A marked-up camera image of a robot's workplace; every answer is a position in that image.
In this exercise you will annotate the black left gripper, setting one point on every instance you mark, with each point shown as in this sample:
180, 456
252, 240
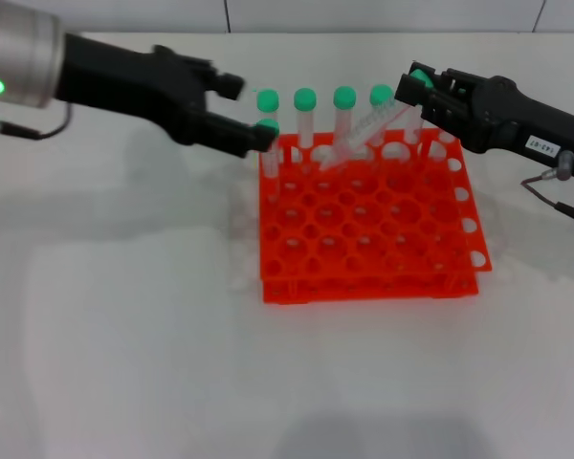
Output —
124, 81

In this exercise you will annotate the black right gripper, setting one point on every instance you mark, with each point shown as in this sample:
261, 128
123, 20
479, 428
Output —
516, 124

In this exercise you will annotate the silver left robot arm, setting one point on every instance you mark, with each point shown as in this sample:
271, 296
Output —
24, 57

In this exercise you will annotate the orange plastic test tube rack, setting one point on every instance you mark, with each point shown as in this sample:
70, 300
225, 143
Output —
363, 225

